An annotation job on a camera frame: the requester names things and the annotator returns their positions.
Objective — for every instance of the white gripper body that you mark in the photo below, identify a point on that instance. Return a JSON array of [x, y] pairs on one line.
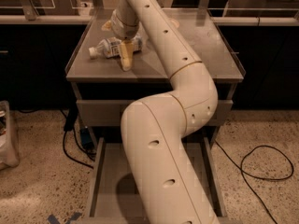
[[122, 28]]

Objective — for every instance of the clear plastic bottle blue label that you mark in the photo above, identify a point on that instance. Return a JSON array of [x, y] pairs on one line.
[[109, 47]]

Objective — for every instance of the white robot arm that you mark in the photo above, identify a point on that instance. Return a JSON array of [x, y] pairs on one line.
[[152, 128]]

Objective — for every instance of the grey metal drawer cabinet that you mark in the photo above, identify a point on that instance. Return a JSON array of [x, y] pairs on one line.
[[103, 79]]

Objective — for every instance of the closed grey top drawer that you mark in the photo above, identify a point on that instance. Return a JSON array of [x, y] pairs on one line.
[[96, 113]]

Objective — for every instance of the open grey middle drawer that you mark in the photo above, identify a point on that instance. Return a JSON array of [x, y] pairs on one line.
[[114, 198]]

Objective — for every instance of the white paper bowl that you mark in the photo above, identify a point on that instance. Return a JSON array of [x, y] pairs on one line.
[[175, 22]]

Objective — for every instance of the blue power adapter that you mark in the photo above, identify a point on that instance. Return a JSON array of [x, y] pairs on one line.
[[85, 138]]

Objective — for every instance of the clear plastic bin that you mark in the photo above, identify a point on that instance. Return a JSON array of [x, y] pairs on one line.
[[9, 151]]

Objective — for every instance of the blue tape cross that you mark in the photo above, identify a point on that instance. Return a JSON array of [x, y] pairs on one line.
[[52, 219]]

